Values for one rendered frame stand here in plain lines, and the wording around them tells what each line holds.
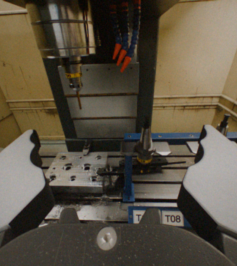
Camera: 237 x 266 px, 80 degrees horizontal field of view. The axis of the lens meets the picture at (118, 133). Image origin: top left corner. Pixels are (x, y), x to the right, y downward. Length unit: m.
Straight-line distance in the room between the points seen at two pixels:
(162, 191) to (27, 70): 1.40
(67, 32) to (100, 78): 0.53
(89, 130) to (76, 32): 0.77
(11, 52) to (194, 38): 1.44
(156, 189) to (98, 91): 0.65
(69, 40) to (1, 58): 1.28
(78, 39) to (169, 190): 0.70
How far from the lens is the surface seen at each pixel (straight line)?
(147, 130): 0.43
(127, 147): 0.47
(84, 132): 1.11
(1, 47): 1.64
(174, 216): 0.66
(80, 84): 0.49
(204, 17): 1.41
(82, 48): 0.43
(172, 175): 0.85
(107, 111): 0.99
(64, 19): 0.42
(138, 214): 0.64
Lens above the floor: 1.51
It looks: 32 degrees down
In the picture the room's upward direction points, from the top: 3 degrees counter-clockwise
